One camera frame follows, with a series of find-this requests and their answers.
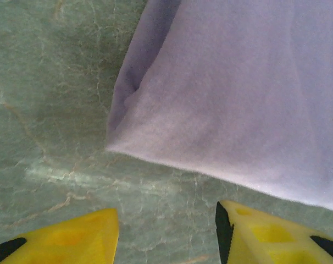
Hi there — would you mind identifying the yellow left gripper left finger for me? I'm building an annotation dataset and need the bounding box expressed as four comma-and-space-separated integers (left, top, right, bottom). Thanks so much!
0, 208, 120, 264

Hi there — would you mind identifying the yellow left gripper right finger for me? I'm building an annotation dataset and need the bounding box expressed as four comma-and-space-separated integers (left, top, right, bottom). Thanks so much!
215, 200, 333, 264

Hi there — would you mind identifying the purple cloth garment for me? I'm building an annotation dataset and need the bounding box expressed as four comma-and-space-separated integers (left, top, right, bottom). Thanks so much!
106, 0, 333, 214

